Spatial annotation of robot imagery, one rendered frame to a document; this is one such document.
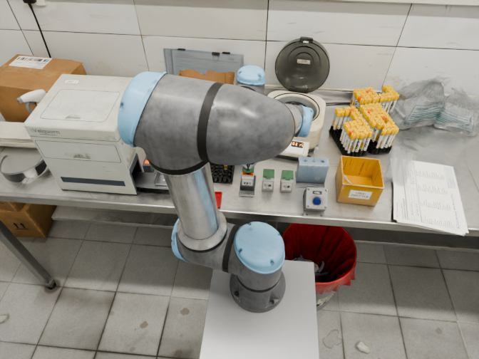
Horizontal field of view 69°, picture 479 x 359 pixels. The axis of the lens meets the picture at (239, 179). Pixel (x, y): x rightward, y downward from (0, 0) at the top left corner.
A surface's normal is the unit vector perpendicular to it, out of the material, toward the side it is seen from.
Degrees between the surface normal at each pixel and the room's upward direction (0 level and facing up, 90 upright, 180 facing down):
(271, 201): 0
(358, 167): 90
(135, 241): 0
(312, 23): 90
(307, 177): 90
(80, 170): 90
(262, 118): 49
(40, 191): 0
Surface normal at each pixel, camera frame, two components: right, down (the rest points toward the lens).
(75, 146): -0.09, 0.75
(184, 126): -0.26, 0.29
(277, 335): -0.01, -0.66
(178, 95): -0.12, -0.37
